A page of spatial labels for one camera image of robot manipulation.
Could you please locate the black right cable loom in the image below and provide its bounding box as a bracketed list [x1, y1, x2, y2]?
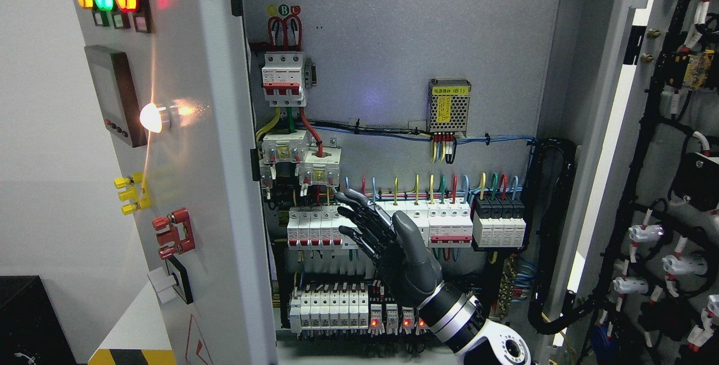
[527, 138, 596, 336]

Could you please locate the red electric hazard warning sticker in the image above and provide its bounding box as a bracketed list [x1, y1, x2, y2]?
[184, 314, 214, 364]

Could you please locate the relay terminal row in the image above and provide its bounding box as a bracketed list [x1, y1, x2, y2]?
[364, 280, 429, 336]

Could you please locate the black digital power meter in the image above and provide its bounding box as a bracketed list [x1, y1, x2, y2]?
[84, 45, 147, 148]

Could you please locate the yellow terminal post block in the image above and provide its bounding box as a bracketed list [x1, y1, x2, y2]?
[113, 171, 152, 216]

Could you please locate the white glowing lamp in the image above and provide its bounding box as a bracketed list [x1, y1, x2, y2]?
[139, 102, 171, 133]

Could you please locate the black white surge protector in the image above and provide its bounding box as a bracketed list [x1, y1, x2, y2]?
[471, 197, 526, 252]

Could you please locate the white current transformer group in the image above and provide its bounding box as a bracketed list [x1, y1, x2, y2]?
[260, 130, 342, 188]

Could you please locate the grey cabinet door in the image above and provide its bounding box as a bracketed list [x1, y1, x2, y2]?
[530, 0, 717, 364]
[74, 0, 278, 364]

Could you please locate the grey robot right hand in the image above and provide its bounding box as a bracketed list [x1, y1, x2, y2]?
[336, 189, 457, 312]

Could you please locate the red white main breaker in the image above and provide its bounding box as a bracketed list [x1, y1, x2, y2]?
[261, 51, 317, 108]

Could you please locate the metal mesh power supply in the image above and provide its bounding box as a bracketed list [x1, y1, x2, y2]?
[426, 78, 472, 133]

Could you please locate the red terminal post block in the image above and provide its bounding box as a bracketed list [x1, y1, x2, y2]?
[152, 207, 195, 260]

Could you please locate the white lower breaker row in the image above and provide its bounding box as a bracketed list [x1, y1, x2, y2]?
[289, 285, 371, 335]

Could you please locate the white red breaker row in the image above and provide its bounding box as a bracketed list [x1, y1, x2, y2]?
[286, 200, 473, 250]

